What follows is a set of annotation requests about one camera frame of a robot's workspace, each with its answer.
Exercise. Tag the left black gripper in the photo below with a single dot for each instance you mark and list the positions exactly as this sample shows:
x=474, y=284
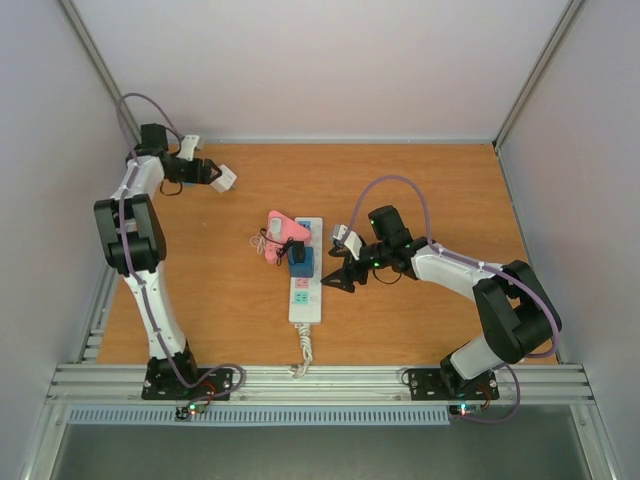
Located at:
x=202, y=174

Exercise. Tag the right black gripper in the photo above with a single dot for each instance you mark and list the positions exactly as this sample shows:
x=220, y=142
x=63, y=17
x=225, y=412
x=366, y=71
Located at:
x=347, y=279

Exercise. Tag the white cube plug with picture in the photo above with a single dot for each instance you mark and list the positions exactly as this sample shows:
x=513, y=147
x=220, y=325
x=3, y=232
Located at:
x=226, y=181

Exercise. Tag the white power strip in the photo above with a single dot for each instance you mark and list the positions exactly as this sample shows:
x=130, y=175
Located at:
x=305, y=299

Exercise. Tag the black plug adapter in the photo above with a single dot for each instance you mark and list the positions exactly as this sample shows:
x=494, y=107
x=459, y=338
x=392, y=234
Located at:
x=298, y=252

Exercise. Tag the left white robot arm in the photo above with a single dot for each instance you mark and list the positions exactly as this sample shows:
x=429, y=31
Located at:
x=168, y=346

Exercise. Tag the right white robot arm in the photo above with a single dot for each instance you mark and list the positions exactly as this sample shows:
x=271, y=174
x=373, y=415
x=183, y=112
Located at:
x=515, y=312

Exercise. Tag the blue cube socket adapter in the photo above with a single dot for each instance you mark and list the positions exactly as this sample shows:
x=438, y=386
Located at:
x=302, y=270

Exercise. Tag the pink triangular socket adapter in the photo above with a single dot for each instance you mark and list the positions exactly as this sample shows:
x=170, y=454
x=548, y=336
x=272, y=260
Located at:
x=299, y=230

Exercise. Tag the small white charger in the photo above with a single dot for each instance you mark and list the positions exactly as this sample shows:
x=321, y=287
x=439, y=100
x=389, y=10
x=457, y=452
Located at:
x=275, y=228

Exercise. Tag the right small circuit board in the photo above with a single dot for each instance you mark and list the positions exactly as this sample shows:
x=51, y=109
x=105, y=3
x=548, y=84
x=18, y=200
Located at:
x=466, y=409

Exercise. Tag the small circuit board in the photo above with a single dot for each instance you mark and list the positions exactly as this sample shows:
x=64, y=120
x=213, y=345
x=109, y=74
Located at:
x=466, y=409
x=190, y=412

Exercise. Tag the left small circuit board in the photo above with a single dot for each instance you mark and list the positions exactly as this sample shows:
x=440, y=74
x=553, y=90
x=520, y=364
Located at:
x=190, y=412

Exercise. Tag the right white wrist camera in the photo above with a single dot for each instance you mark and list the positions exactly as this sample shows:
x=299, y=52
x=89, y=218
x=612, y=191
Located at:
x=343, y=237

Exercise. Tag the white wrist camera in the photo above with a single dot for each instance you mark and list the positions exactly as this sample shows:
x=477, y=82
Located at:
x=343, y=237
x=189, y=145

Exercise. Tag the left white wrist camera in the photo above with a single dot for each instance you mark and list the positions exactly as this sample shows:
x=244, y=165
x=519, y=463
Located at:
x=189, y=145

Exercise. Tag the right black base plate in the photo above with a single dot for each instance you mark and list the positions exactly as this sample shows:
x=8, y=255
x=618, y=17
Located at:
x=427, y=384

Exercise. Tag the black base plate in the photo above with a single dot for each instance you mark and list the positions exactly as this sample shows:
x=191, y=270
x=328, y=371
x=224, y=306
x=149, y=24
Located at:
x=427, y=384
x=217, y=386

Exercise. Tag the left aluminium corner post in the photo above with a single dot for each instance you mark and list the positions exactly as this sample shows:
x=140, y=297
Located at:
x=126, y=122

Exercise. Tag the aluminium corner post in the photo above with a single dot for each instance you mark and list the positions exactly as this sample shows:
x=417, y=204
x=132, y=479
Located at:
x=551, y=47
x=126, y=122

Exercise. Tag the left aluminium rail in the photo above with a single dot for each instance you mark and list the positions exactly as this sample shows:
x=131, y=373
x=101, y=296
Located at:
x=126, y=221

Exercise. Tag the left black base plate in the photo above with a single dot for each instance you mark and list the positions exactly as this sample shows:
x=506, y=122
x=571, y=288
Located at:
x=217, y=386

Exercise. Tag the grey slotted cable duct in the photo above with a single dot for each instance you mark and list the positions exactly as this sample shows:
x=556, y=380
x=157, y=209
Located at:
x=260, y=416

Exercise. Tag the front aluminium rail frame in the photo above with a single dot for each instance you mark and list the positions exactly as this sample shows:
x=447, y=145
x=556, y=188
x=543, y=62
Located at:
x=564, y=384

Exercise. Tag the right aluminium corner post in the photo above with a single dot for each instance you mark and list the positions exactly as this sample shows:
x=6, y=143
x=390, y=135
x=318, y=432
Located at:
x=551, y=47

